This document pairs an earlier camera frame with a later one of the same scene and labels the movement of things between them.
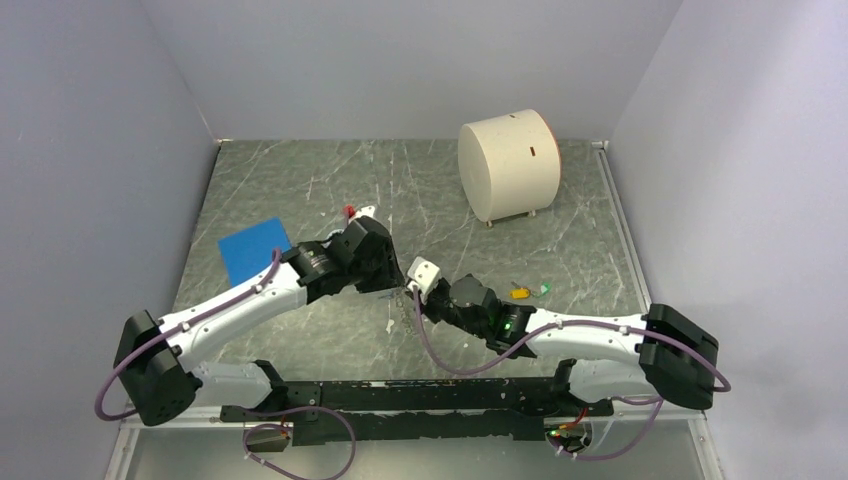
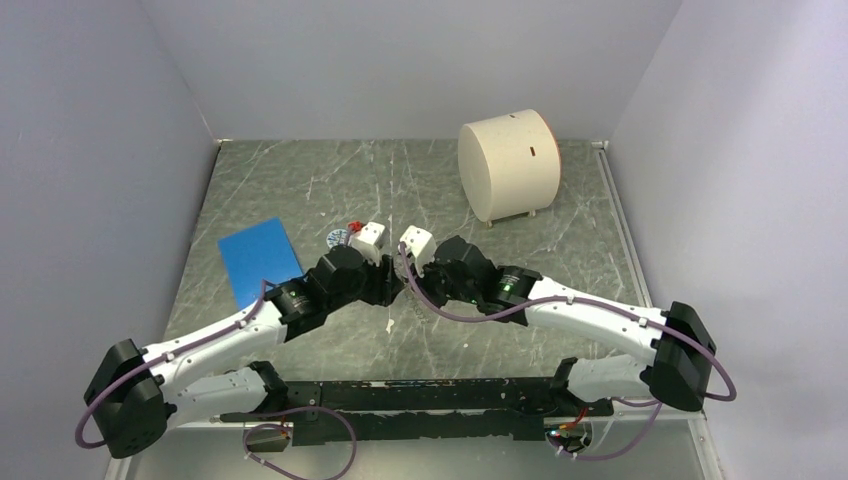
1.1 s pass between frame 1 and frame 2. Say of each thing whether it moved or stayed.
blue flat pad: stayed
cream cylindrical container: stayed
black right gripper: moved
